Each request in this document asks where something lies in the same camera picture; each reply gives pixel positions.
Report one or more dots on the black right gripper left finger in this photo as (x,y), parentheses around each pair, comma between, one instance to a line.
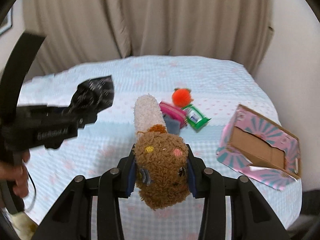
(70,216)

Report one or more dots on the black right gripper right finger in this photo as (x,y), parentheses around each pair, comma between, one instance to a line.
(251,215)

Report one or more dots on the black patterned cloth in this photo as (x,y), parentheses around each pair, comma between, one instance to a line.
(92,96)

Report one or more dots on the brown plush toy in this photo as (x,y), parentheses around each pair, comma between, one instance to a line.
(161,157)

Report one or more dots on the grey fuzzy sock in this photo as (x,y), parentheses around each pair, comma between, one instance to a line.
(172,125)

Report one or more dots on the person's left hand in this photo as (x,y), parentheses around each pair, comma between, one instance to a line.
(18,174)

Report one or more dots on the pink teal cardboard box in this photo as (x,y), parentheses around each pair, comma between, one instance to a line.
(261,149)

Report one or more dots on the green wet wipes pack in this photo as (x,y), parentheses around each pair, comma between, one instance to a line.
(195,118)

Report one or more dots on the beige curtain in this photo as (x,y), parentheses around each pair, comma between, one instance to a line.
(79,31)

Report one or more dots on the magenta zip pouch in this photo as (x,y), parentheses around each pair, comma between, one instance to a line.
(174,112)

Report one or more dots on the orange pom-pom toy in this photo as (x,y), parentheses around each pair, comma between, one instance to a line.
(181,97)

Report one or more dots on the framed wall picture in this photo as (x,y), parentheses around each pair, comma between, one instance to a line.
(7,23)

